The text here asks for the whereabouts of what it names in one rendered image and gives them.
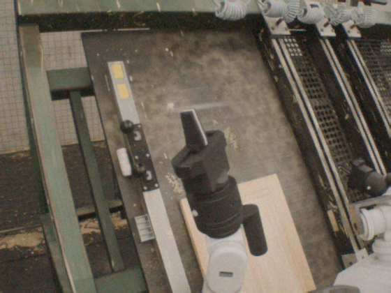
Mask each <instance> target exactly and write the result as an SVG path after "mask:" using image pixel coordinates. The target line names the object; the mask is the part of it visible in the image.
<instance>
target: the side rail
mask: <svg viewBox="0 0 391 293"><path fill-rule="evenodd" d="M18 29H19V32H20V34H19V35H20V44H19V48H20V56H21V62H22V70H23V76H24V85H25V89H26V91H27V92H26V95H27V100H28V106H29V112H30V118H31V125H32V131H33V134H34V140H35V143H36V152H37V156H38V161H39V165H40V173H41V177H42V180H43V186H44V189H45V195H46V199H47V204H48V208H49V212H50V217H51V220H52V226H53V229H54V235H55V239H56V242H57V247H58V251H59V255H60V257H61V262H62V265H63V269H64V273H65V277H66V282H67V286H68V288H69V292H70V293H98V290H97V288H96V283H95V282H94V277H93V275H92V272H91V267H90V264H89V259H88V255H87V251H86V247H85V244H84V239H83V236H82V232H81V229H80V225H79V222H78V217H77V214H76V211H75V205H74V203H73V197H72V193H71V185H70V183H69V180H68V174H67V171H66V166H65V162H64V157H63V153H62V148H61V142H60V139H59V134H58V131H57V129H58V128H57V122H56V120H55V117H54V108H53V105H52V97H51V95H50V87H49V83H48V80H47V73H46V67H45V62H44V60H45V59H44V56H43V48H42V43H41V39H40V32H39V27H38V25H37V26H30V27H18Z"/></svg>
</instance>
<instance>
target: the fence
mask: <svg viewBox="0 0 391 293"><path fill-rule="evenodd" d="M118 64H121V68H122V72H123V76H124V78H117V79H115V77H114V75H113V69H112V65H118ZM105 71H106V74H107V77H108V81H109V86H110V90H111V93H112V97H113V100H114V105H115V109H116V112H117V116H118V120H119V123H120V125H121V122H122V121H125V120H131V121H132V122H133V124H135V123H140V121H139V118H138V115H137V112H136V109H135V103H134V100H133V96H132V93H131V90H130V86H129V84H128V78H127V75H126V71H125V69H124V63H123V61H116V62H108V63H107V66H106V68H105ZM124 83H126V86H127V91H128V95H129V98H121V99H120V97H119V93H118V90H117V84H124ZM122 136H123V138H124V143H125V146H126V150H127V153H128V157H129V160H130V163H131V167H132V169H133V166H134V165H135V163H134V160H133V156H132V153H131V146H130V144H129V140H128V137H127V135H126V134H123V133H122ZM133 177H134V179H135V184H136V187H137V190H138V194H139V196H140V201H141V204H142V208H143V211H144V214H145V215H148V217H149V221H150V224H151V227H152V231H153V234H154V239H152V241H153V244H154V248H155V251H156V255H157V257H158V262H159V264H160V267H161V271H162V274H163V277H164V281H165V284H166V287H167V289H168V293H191V290H190V287H189V284H188V280H187V279H186V274H185V273H184V269H183V266H182V262H181V260H180V257H179V253H178V250H177V247H176V244H175V240H174V238H173V233H172V229H171V226H170V222H169V220H168V215H167V213H166V210H165V207H164V203H163V199H162V197H161V193H160V190H159V189H156V190H150V191H145V192H143V191H142V187H141V184H140V180H139V178H137V177H135V176H133Z"/></svg>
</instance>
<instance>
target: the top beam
mask: <svg viewBox="0 0 391 293"><path fill-rule="evenodd" d="M14 4H15V17H16V20H15V21H16V24H17V25H16V26H17V32H18V33H20V32H19V29H18V27H20V25H21V24H36V23H37V25H38V26H40V31H39V32H40V33H55V32H69V31H85V30H102V29H150V28H241V29H259V28H260V27H261V26H262V24H263V23H265V22H266V21H265V18H264V17H263V14H262V13H261V11H260V9H259V7H258V4H257V2H256V0H251V2H250V3H249V4H247V5H246V7H247V9H248V13H247V14H246V15H245V16H244V17H243V18H241V19H240V20H235V21H234V20H233V21H228V20H223V19H221V18H220V17H217V16H216V13H215V12H216V11H215V8H216V5H215V4H214V3H213V2H212V1H211V0H15V1H14ZM376 11H378V12H377V14H376V15H375V17H376V23H375V25H373V27H369V28H364V27H362V28H361V27H359V26H358V25H357V24H356V25H357V26H356V28H357V30H358V31H359V32H360V33H377V34H387V35H391V12H388V11H382V10H373V9H372V13H371V14H373V15H374V14H375V13H376ZM297 16H298V15H296V17H294V20H292V21H291V22H290V23H286V26H287V27H288V29H289V30H306V31H307V30H308V29H309V27H311V26H313V24H306V23H303V22H301V21H299V20H298V18H297Z"/></svg>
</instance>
